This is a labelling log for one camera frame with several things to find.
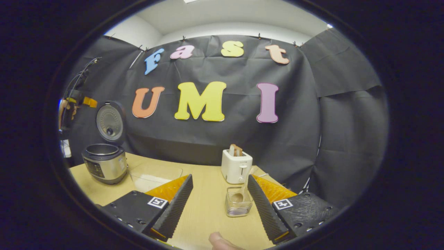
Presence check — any clear plastic container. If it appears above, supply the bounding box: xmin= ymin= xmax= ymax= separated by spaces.
xmin=129 ymin=163 xmax=183 ymax=192

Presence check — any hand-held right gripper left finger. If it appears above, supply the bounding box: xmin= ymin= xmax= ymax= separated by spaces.
xmin=101 ymin=174 xmax=194 ymax=242

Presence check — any white toaster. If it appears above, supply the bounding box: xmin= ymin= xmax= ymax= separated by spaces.
xmin=221 ymin=149 xmax=253 ymax=184

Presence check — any metal wire chopstick holder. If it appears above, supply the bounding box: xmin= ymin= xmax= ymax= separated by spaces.
xmin=225 ymin=186 xmax=254 ymax=218

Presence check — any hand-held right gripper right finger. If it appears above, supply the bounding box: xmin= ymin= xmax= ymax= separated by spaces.
xmin=247 ymin=174 xmax=339 ymax=244

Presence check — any wooden spoon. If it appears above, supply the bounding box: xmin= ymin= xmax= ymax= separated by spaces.
xmin=231 ymin=170 xmax=252 ymax=203

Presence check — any dark grey rice cooker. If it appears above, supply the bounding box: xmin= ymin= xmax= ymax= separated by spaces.
xmin=82 ymin=101 xmax=129 ymax=185

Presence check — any black backdrop cloth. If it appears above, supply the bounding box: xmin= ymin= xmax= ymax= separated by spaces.
xmin=61 ymin=28 xmax=389 ymax=209

